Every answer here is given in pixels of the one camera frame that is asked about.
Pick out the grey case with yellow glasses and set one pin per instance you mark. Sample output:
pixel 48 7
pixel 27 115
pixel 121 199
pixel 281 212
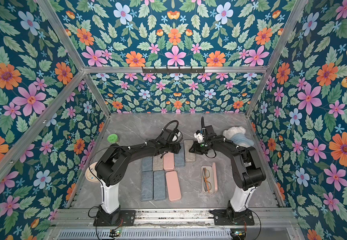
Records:
pixel 159 193

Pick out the green case with black glasses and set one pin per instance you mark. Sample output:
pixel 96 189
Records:
pixel 189 157

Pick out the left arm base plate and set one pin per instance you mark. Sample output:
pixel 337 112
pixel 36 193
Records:
pixel 125 217

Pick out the grey case with red glasses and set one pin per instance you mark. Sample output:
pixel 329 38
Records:
pixel 146 164

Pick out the cream analog clock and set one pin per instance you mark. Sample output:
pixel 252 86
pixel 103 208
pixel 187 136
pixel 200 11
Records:
pixel 91 174

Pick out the green lidded small jar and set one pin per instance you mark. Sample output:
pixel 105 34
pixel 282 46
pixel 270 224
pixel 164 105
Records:
pixel 113 139

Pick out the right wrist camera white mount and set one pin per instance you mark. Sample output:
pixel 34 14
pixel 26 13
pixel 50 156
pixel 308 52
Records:
pixel 199 136

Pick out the green case with olive glasses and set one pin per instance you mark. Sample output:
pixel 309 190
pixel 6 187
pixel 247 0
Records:
pixel 179 160

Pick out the grey case with white glasses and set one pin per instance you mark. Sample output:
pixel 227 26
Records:
pixel 146 186

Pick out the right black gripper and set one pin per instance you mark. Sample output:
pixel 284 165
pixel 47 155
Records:
pixel 195 147

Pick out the aluminium front rail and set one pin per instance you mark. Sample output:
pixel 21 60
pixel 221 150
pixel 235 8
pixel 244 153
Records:
pixel 201 217

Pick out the pink case with brown glasses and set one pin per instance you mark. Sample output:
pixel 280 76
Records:
pixel 169 162

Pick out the grey case with black glasses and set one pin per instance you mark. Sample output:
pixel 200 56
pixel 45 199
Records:
pixel 157 163

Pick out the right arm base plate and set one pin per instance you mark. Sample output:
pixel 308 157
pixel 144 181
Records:
pixel 218 216

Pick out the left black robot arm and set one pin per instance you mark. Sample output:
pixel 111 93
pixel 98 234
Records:
pixel 111 168

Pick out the orange blue framed glasses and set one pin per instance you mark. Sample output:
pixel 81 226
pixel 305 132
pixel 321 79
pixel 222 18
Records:
pixel 206 183

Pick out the white teddy bear blue shirt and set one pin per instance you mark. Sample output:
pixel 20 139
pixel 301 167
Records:
pixel 237 136

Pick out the black hook rack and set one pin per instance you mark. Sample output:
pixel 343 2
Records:
pixel 173 70

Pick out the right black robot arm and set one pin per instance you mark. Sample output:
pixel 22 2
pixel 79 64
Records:
pixel 247 169

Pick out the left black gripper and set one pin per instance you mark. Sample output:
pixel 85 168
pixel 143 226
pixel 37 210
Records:
pixel 177 147

